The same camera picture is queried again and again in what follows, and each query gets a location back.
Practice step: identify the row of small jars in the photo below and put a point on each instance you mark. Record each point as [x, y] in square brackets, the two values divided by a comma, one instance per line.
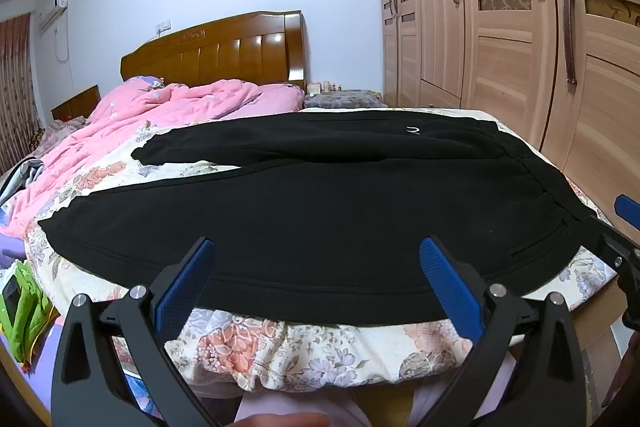
[325, 87]

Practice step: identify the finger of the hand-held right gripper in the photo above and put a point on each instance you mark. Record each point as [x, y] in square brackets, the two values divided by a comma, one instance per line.
[628, 208]
[611, 248]

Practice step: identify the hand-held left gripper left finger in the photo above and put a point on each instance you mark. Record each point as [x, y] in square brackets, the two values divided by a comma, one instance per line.
[184, 289]

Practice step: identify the wooden headboard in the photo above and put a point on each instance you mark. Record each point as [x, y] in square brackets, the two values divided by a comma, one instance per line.
[225, 52]

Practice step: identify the patterned red curtain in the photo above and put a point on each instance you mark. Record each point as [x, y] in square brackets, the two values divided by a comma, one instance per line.
[17, 92]

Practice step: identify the brown cardboard box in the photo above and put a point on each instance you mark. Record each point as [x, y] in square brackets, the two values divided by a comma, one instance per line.
[597, 337]

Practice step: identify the green cloth bag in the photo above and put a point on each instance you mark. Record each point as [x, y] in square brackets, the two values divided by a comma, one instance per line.
[22, 307]

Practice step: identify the white wall socket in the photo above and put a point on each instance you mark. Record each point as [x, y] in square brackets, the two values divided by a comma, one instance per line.
[163, 28]

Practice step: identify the white air conditioner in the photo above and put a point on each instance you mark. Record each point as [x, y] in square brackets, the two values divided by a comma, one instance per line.
[52, 9]

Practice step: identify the light wooden wardrobe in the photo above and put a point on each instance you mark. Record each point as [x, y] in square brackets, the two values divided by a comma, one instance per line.
[500, 17]

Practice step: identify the person's left hand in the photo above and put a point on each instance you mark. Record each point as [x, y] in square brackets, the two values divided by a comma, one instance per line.
[285, 420]

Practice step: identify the pink quilt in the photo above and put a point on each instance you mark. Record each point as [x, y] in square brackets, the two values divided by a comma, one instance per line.
[150, 122]

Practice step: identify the black pants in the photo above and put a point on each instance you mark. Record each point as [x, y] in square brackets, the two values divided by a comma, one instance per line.
[320, 227]

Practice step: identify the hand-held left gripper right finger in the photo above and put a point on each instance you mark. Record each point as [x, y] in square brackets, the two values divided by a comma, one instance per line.
[450, 289]

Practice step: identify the grey cloth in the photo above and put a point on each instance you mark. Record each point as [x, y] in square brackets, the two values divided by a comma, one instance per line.
[22, 174]

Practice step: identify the floral bed sheet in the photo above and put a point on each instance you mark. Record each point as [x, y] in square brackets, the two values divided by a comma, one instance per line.
[310, 352]

